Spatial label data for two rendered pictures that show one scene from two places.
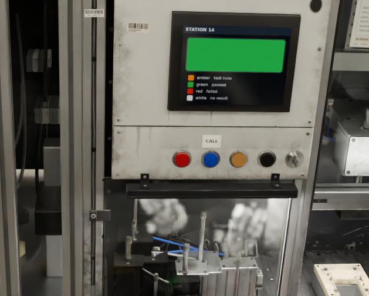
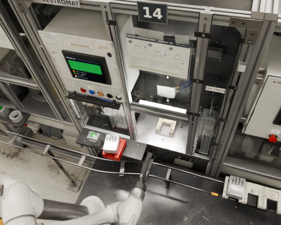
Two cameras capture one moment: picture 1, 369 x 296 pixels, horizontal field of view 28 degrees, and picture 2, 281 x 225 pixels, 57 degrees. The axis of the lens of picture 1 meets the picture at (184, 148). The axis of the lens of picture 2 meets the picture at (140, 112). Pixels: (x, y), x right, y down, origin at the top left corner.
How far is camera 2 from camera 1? 1.22 m
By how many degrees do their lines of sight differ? 38
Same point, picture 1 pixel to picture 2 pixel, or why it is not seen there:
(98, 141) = (58, 79)
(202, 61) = (75, 67)
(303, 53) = (110, 68)
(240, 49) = (85, 65)
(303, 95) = (115, 81)
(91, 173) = (61, 86)
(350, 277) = (169, 122)
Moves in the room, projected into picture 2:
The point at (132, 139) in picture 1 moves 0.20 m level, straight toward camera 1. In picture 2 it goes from (67, 81) to (48, 106)
